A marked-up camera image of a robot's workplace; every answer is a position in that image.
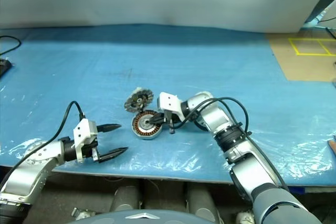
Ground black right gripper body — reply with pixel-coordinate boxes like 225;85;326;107
162;110;177;135

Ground motor cover with circuit board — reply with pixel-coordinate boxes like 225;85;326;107
124;87;154;114

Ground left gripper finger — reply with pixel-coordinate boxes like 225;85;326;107
98;123;122;134
98;146;129;164

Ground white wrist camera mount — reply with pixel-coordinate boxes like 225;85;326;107
156;92;186;121
72;118;98;164

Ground black flat device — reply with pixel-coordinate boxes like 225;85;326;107
0;60;13;78

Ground brown cardboard sheet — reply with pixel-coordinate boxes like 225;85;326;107
266;31;336;82

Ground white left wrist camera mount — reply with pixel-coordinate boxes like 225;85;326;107
72;118;98;164

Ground blue table mat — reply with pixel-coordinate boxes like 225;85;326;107
0;23;336;185

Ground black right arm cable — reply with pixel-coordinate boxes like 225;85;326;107
172;97;291;192

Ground orange brown flat piece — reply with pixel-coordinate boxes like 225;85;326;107
327;133;336;154

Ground thin black cable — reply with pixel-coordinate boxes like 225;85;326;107
0;36;22;57

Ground silver motor base copper windings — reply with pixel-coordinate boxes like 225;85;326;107
131;110;163;141

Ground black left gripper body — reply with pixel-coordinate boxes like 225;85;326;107
81;123;106;163

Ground grey rounded cylinder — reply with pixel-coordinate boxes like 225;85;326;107
111;186;141;211
187;184;218;222

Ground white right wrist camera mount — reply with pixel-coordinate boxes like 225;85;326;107
156;92;186;121

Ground grey robot torso shell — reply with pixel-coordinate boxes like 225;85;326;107
67;209;221;224

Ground small white object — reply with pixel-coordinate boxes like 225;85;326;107
236;212;254;224
72;207;97;221

